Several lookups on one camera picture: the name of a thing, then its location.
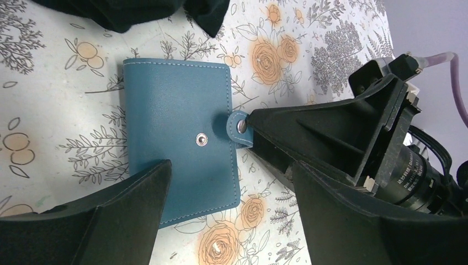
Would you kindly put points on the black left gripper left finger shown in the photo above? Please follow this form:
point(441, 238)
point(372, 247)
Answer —
point(116, 225)

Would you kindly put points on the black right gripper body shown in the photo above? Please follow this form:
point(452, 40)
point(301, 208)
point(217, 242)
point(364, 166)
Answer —
point(421, 179)

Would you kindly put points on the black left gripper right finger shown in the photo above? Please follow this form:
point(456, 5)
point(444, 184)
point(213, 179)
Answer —
point(345, 226)

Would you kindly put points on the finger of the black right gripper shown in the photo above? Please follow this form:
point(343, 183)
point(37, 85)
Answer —
point(277, 162)
point(353, 138)

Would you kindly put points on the blue leather card holder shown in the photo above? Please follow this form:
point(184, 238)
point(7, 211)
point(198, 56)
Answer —
point(182, 111)

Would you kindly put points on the floral patterned table mat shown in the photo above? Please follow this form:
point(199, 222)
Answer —
point(63, 123)

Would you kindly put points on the black crumpled cloth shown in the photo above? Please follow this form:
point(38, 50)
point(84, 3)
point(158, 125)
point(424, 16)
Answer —
point(120, 15)

